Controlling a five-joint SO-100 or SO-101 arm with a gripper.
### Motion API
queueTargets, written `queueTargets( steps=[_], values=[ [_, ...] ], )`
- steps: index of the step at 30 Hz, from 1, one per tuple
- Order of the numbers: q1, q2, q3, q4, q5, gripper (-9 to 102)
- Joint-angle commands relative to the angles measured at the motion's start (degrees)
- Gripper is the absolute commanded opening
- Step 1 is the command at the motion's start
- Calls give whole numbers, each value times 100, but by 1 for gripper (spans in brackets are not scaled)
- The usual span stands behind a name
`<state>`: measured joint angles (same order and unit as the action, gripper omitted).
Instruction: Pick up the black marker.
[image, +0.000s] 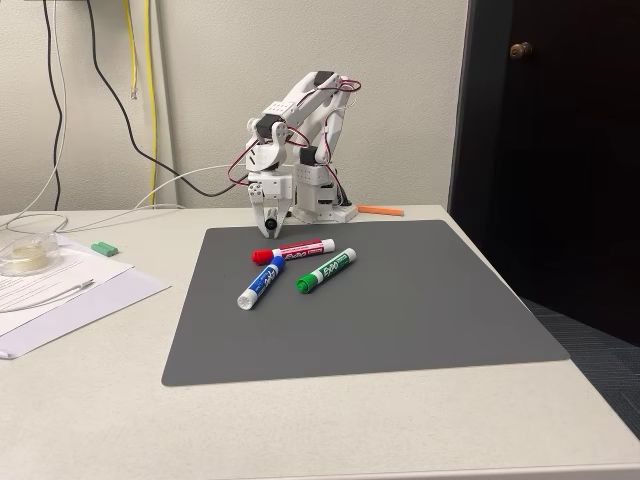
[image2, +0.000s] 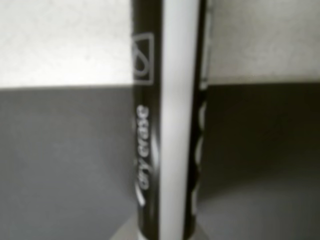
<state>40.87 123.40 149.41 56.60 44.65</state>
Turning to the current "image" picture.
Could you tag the orange stick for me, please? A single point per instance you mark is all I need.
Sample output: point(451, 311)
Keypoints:
point(380, 210)

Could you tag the white printed paper sheet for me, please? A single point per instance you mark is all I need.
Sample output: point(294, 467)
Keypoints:
point(95, 267)

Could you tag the blue dry erase marker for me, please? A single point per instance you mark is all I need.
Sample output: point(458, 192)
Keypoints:
point(262, 283)

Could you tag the grey mat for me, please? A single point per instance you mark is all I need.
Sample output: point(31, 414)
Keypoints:
point(400, 310)

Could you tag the dark door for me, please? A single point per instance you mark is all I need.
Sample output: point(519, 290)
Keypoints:
point(565, 175)

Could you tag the brass door knob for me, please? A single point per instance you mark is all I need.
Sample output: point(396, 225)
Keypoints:
point(520, 50)

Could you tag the green eraser block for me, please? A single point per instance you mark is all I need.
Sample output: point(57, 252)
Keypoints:
point(104, 248)

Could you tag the white paper stack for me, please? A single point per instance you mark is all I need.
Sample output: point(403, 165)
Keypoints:
point(115, 300)

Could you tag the red dry erase marker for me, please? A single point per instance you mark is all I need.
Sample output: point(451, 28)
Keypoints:
point(300, 249)

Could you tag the green dry erase marker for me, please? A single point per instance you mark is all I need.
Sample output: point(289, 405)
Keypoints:
point(327, 270)

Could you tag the clear tape dispenser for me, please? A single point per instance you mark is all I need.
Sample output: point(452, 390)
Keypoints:
point(27, 255)

